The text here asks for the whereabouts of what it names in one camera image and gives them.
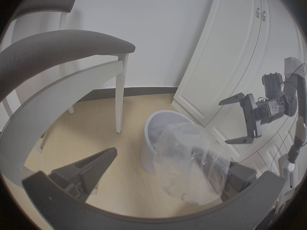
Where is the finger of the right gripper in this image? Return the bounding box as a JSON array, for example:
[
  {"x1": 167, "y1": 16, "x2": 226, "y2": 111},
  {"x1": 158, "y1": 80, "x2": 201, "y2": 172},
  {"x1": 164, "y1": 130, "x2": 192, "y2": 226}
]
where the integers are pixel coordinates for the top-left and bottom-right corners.
[
  {"x1": 218, "y1": 93, "x2": 245, "y2": 106},
  {"x1": 225, "y1": 135, "x2": 255, "y2": 145}
]

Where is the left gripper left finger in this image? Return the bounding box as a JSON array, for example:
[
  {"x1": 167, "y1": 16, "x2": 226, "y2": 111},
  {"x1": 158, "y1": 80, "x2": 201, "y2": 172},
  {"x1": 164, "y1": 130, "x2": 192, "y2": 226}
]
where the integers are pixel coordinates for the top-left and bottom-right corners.
[{"x1": 51, "y1": 147, "x2": 118, "y2": 196}]

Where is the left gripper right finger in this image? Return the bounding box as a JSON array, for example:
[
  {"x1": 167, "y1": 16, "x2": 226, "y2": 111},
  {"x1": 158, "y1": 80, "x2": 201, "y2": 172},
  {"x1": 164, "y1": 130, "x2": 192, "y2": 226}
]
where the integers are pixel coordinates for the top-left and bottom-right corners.
[{"x1": 193, "y1": 148, "x2": 257, "y2": 196}]

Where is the clear plastic bag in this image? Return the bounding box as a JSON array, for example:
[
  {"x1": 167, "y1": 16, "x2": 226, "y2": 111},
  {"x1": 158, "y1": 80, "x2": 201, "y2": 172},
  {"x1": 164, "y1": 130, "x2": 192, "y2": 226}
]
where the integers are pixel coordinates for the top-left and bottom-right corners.
[{"x1": 153, "y1": 122, "x2": 232, "y2": 204}]

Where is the white trash bin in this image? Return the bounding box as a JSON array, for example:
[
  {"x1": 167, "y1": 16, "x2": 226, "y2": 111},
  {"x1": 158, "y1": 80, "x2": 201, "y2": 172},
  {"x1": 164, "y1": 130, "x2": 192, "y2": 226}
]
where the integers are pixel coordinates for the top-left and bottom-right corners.
[{"x1": 140, "y1": 110, "x2": 204, "y2": 176}]

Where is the white wardrobe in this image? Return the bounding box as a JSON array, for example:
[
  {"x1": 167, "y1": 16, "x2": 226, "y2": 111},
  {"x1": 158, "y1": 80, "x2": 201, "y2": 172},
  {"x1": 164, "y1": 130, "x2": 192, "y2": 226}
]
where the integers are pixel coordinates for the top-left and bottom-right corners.
[{"x1": 171, "y1": 0, "x2": 307, "y2": 177}]

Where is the white chair with grey seat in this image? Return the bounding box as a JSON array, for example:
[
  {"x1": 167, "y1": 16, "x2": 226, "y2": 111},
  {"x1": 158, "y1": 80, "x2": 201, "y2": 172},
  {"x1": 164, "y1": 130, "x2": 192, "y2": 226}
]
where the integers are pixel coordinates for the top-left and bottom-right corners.
[{"x1": 0, "y1": 0, "x2": 136, "y2": 189}]

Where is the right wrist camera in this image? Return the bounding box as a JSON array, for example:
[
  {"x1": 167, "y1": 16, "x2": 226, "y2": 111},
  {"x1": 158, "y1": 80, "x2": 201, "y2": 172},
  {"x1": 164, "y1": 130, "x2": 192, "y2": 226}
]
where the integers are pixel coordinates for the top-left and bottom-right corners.
[{"x1": 262, "y1": 73, "x2": 285, "y2": 100}]

